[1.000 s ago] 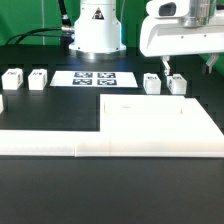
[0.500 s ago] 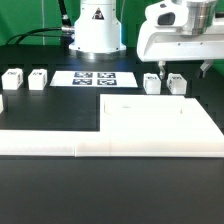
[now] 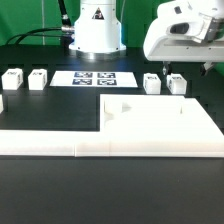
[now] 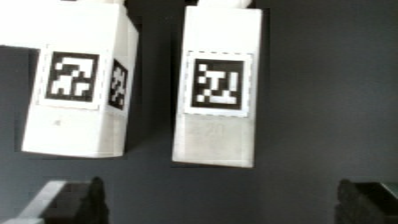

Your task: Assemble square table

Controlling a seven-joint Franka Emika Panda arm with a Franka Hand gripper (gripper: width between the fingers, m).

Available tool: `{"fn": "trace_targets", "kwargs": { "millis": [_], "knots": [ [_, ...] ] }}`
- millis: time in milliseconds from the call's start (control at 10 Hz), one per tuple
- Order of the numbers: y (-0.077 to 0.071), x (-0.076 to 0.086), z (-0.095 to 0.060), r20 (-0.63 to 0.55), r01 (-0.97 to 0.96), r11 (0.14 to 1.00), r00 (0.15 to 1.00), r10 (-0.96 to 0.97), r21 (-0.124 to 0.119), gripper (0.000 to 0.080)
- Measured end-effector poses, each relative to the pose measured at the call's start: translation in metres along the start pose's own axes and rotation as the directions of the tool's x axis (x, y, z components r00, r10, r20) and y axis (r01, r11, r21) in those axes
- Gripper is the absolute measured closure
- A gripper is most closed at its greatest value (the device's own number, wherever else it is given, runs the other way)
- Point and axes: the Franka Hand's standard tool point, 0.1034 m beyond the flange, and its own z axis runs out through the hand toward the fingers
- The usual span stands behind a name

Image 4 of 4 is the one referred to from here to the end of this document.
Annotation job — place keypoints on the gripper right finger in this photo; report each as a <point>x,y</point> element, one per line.
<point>367,203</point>

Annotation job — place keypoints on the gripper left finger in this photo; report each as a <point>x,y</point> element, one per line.
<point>68,203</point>

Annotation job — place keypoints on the white table leg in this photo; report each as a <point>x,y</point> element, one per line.
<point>84,80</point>
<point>216,113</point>

